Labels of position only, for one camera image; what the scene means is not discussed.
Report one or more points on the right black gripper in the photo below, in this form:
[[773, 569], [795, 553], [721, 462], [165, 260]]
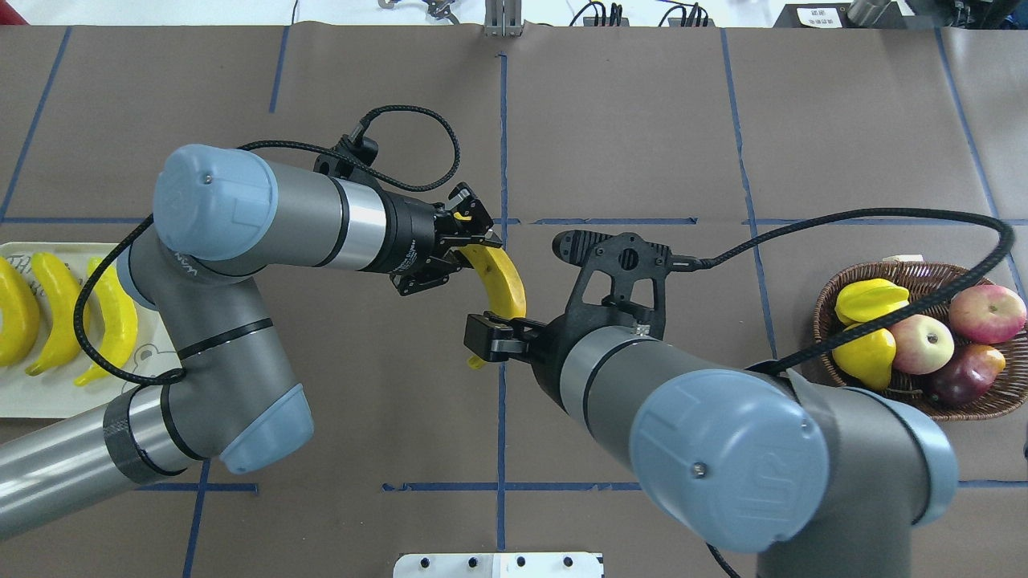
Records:
[[549, 342]]

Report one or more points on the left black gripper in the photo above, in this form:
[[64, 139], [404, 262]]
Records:
[[408, 235]]

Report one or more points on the yellow banana curved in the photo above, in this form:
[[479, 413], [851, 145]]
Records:
[[117, 311]]

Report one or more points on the yellow banana carried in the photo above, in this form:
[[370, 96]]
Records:
[[20, 316]]

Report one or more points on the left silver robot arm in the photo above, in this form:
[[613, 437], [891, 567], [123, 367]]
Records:
[[219, 216]]

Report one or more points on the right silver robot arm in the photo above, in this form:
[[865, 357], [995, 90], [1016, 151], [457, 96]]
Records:
[[817, 481]]

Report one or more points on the paper basket label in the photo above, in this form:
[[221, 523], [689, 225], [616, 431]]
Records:
[[904, 258]]

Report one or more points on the yellow starfruit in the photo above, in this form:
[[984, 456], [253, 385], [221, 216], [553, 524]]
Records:
[[869, 299]]

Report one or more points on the yellow lemon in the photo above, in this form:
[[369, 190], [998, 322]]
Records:
[[869, 359]]

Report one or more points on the pale pink-white apple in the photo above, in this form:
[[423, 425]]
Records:
[[923, 345]]

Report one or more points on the dark purple plum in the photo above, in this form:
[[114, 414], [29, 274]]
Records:
[[967, 376]]

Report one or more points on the red apple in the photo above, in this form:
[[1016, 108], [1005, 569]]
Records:
[[987, 314]]

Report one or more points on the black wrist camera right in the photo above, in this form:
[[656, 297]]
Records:
[[637, 270]]

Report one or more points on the aluminium frame post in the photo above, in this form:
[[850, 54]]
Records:
[[503, 18]]

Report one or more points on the white pedestal column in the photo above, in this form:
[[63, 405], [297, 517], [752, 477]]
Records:
[[501, 564]]

